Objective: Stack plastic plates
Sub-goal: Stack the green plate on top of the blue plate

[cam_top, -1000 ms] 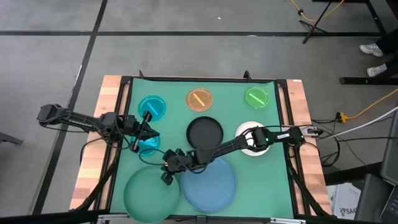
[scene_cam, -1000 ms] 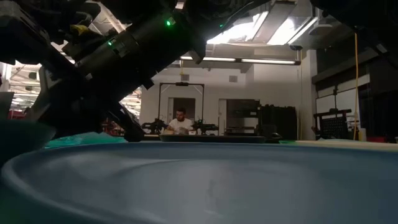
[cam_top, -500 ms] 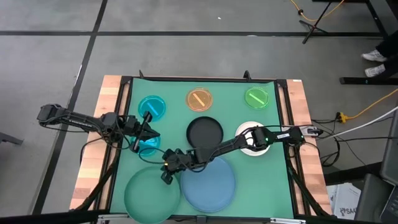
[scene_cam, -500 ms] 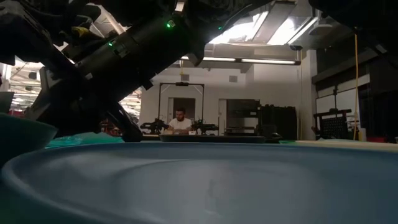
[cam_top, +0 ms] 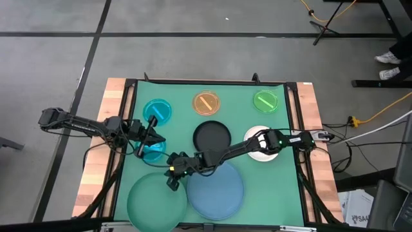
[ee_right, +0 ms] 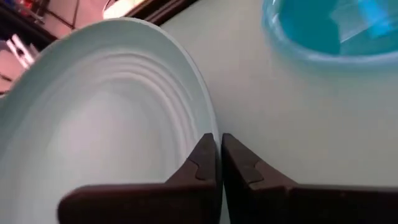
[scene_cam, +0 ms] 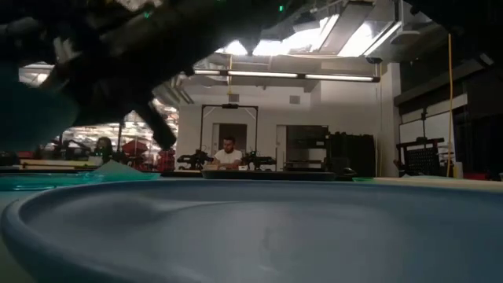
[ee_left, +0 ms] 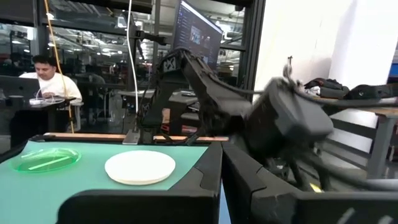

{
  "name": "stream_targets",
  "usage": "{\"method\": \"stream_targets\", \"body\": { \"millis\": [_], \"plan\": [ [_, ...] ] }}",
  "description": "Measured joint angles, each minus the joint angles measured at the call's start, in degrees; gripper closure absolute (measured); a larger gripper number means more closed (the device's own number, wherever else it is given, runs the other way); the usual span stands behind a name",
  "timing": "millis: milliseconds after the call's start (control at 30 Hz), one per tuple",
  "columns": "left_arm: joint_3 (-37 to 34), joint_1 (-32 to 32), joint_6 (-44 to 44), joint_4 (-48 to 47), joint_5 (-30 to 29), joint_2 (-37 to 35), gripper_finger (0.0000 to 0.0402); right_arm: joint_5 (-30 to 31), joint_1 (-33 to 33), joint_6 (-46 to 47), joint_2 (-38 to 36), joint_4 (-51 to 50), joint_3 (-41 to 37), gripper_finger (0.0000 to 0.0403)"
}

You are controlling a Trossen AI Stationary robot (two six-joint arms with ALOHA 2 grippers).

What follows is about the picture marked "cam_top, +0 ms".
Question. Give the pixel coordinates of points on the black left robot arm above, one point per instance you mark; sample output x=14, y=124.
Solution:
x=80, y=124

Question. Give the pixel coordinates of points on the black desk foot bar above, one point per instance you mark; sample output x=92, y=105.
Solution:
x=380, y=83

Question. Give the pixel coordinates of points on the green table mat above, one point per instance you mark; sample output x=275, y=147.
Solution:
x=267, y=193

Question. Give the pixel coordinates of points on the grey monitor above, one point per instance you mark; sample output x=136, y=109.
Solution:
x=405, y=161

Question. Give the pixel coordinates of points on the white plastic plate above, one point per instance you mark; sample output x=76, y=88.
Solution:
x=260, y=156

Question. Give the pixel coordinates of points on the large green plastic plate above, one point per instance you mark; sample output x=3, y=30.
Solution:
x=154, y=206

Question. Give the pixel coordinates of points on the grey stand foot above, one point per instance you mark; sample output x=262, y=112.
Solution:
x=11, y=144

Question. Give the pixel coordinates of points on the black tripod stand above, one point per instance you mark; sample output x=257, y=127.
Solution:
x=325, y=27

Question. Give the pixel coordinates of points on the small orange translucent plate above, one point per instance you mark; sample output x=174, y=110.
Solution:
x=206, y=103

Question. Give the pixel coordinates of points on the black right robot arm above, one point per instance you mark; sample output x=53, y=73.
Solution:
x=231, y=149

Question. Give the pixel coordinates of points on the black floor beam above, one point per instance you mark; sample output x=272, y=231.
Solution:
x=48, y=225

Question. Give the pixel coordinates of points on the black metal table frame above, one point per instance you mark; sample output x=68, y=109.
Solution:
x=129, y=84

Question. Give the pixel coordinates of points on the person's leg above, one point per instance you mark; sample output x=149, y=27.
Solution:
x=404, y=46

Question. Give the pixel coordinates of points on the large blue plastic plate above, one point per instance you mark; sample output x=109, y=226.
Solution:
x=215, y=196

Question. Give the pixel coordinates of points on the grey power strip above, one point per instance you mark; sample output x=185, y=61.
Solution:
x=325, y=136

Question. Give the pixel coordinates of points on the black plastic plate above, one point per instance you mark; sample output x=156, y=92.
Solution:
x=210, y=135

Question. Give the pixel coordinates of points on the small cyan translucent plate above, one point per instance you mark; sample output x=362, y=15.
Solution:
x=155, y=154
x=159, y=108

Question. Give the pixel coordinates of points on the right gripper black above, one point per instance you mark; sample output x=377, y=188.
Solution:
x=180, y=164

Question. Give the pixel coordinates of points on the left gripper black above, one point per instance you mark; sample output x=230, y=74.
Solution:
x=141, y=130

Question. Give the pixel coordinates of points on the small green translucent plate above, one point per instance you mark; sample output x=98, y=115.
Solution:
x=265, y=101

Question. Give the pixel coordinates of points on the white printed booklet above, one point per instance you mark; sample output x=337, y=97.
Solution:
x=357, y=206

